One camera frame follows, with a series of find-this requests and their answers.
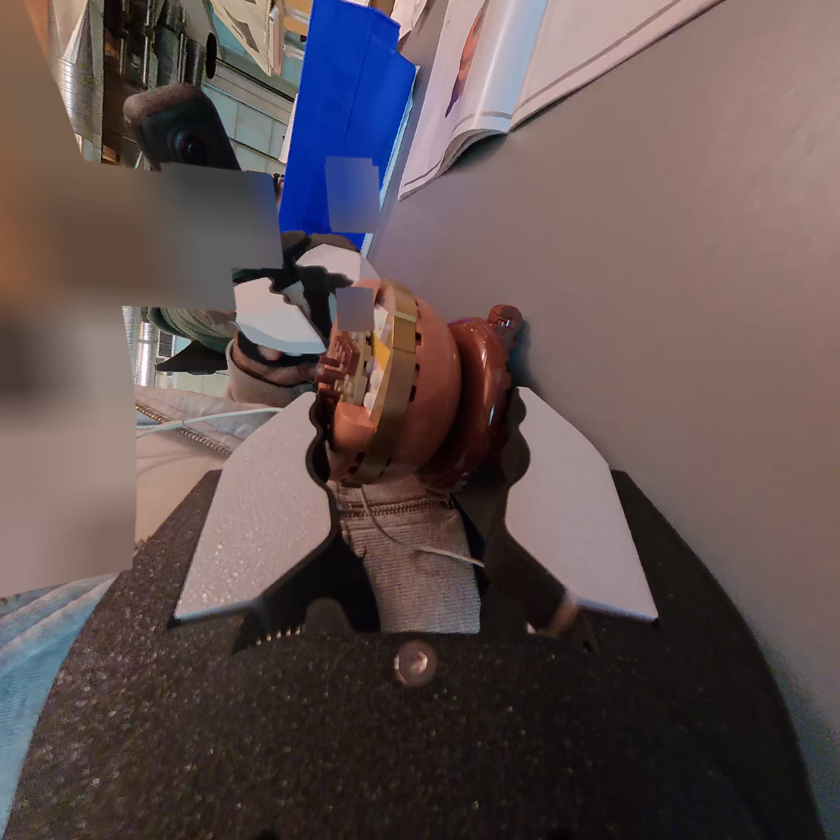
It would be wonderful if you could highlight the blue plastic bin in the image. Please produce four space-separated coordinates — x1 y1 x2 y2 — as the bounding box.
280 0 421 253

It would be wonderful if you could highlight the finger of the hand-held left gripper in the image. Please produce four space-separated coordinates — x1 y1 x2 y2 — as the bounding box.
297 242 382 292
233 280 332 355

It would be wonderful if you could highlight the white earphone cable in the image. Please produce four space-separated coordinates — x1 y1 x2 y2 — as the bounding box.
357 493 487 569

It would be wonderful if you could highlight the metal ventilation duct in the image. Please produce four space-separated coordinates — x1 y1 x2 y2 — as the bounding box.
53 0 217 165

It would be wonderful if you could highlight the brick pot model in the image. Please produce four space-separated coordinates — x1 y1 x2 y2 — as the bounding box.
313 280 526 496

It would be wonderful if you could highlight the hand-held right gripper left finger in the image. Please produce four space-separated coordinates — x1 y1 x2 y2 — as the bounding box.
175 394 345 624

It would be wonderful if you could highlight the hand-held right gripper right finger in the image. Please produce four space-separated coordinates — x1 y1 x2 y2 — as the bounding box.
503 388 660 637

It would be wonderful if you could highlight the white instruction booklet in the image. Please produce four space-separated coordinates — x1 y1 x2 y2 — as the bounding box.
398 0 725 202

